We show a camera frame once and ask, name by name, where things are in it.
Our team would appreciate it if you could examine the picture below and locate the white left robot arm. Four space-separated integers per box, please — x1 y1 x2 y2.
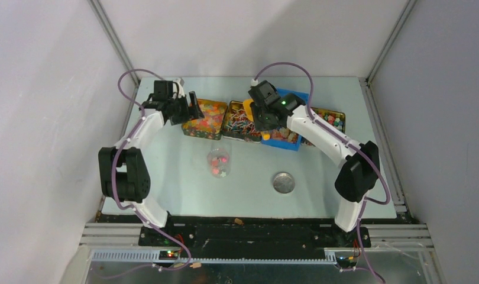
98 78 204 246

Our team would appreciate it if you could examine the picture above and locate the tin of gummy candies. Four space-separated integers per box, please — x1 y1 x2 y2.
182 99 228 140

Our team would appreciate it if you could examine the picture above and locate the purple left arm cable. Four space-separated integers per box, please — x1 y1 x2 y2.
110 69 192 272

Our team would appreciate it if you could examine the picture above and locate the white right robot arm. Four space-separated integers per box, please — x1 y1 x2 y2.
244 80 380 247

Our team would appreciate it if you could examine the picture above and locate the tin of colourful cube candies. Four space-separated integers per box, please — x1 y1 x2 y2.
312 108 346 133

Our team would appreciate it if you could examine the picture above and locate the blue bin of candies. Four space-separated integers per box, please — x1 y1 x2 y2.
261 89 309 151

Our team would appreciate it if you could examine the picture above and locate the orange plastic scoop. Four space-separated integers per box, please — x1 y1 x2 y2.
242 99 271 140

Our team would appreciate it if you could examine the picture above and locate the clear plastic jar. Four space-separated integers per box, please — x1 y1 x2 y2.
207 148 231 178

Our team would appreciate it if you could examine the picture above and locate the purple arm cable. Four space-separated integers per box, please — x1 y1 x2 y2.
253 62 392 284
110 69 192 272

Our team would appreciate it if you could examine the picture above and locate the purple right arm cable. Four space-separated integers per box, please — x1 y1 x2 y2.
253 62 392 284

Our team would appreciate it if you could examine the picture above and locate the silver metal jar lid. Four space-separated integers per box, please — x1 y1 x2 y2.
272 172 295 194

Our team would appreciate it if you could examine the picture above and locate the tin of lollipops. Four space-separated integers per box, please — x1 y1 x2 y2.
221 101 261 143

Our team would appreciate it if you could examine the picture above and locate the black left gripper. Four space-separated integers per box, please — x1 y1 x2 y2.
167 92 203 126

